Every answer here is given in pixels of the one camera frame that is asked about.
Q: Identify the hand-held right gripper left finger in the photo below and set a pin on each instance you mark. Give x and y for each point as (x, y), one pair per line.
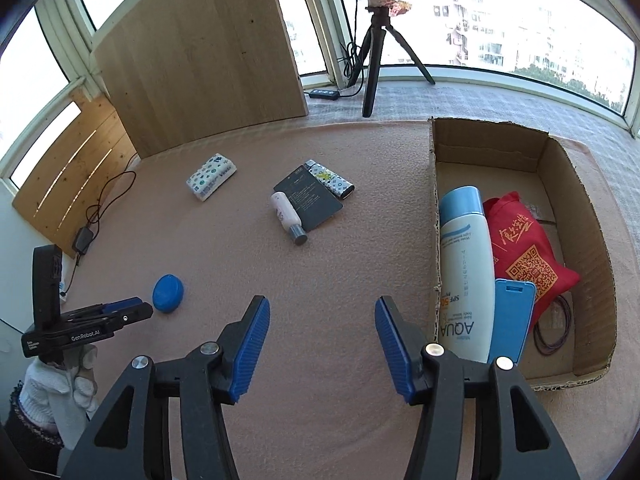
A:
(247, 350)

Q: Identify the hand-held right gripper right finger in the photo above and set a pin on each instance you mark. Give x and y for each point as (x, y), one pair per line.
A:
(395, 350)

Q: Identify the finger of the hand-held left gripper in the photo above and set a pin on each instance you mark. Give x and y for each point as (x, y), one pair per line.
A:
(130, 316)
(120, 305)

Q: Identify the blue round case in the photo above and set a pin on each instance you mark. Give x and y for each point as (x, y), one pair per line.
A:
(168, 294)

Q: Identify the white sunscreen bottle blue cap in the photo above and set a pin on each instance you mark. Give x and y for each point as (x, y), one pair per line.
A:
(465, 260)

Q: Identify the light blue rectangular case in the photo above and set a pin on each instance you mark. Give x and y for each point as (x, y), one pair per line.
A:
(512, 320)

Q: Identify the small white bottle grey cap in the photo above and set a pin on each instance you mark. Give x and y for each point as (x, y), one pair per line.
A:
(286, 215)

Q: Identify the patterned tissue packet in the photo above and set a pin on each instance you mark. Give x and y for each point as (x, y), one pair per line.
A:
(210, 177)

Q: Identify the red cloth bag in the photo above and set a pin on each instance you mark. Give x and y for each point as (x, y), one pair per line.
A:
(525, 260)

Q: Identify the dark grey card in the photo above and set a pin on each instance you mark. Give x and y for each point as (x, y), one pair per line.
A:
(310, 200)

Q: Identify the patterned lighter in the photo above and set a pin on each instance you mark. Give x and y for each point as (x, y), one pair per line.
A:
(332, 182)

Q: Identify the cardboard box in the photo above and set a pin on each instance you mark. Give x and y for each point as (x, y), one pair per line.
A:
(480, 155)

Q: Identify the person's left forearm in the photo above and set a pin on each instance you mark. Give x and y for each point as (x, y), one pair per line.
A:
(30, 440)

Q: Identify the person's left hand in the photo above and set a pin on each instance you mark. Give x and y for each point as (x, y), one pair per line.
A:
(45, 385)

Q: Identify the slatted wooden panel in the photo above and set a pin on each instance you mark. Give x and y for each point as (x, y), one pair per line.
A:
(75, 170)

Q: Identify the light wooden board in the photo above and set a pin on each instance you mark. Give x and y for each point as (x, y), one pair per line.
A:
(200, 60)

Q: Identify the black tripod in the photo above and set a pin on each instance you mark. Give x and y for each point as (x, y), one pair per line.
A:
(371, 90)

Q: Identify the grey checked cloth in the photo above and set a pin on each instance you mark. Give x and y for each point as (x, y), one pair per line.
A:
(500, 105)

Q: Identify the white window frame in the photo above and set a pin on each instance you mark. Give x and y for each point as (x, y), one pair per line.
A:
(325, 35)

